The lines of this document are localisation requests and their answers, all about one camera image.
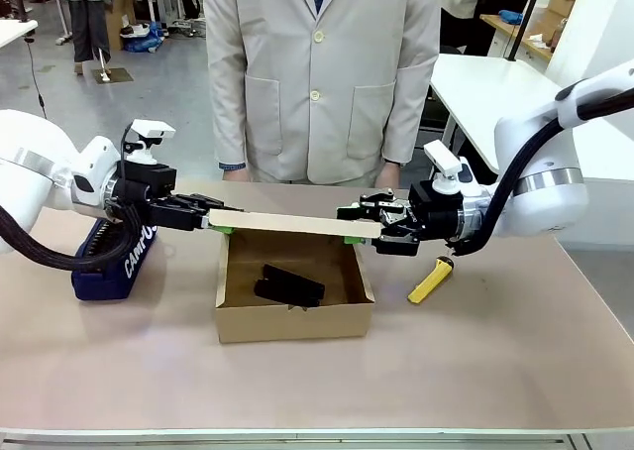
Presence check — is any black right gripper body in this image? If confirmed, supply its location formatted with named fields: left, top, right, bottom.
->
left=408, top=181, right=465, bottom=243

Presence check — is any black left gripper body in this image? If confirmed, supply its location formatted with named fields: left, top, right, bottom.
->
left=118, top=162, right=209, bottom=232

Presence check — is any black pouch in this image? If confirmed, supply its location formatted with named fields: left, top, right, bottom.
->
left=254, top=263, right=327, bottom=306

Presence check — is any brown cardboard box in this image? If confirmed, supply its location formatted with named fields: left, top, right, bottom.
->
left=207, top=210, right=381, bottom=345

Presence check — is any cardboard box on floor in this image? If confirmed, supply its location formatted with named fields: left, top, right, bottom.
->
left=103, top=0, right=138, bottom=53

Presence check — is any person's left hand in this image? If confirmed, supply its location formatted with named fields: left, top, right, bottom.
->
left=376, top=162, right=400, bottom=189

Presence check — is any yellow utility knife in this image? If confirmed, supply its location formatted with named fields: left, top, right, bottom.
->
left=407, top=255, right=456, bottom=304

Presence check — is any navy blue pencil case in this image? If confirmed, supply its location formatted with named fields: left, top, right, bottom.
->
left=70, top=216, right=159, bottom=301

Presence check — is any white background table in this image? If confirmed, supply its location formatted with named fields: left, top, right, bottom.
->
left=420, top=53, right=566, bottom=147

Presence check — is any person in beige coat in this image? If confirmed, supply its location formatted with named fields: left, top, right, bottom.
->
left=203, top=0, right=442, bottom=186

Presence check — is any blue bag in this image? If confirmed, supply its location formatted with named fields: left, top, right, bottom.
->
left=121, top=22, right=167, bottom=54

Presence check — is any background person dark clothing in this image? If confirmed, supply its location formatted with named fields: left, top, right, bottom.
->
left=439, top=0, right=502, bottom=57

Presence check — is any wooden background table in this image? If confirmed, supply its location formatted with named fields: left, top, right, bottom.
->
left=479, top=12, right=555, bottom=64

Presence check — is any background person grey coat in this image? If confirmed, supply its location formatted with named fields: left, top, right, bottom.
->
left=59, top=0, right=111, bottom=77

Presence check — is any black tripod pole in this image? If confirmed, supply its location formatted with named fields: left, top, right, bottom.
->
left=504, top=0, right=546, bottom=63

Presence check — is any white side table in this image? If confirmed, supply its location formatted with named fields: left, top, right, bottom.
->
left=0, top=18, right=40, bottom=50

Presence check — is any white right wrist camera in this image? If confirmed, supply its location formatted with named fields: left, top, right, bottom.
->
left=423, top=140, right=472, bottom=193

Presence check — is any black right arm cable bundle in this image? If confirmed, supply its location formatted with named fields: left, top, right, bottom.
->
left=448, top=90, right=634, bottom=259

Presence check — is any dark floor base plate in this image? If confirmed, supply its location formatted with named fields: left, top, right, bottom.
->
left=91, top=66, right=135, bottom=85

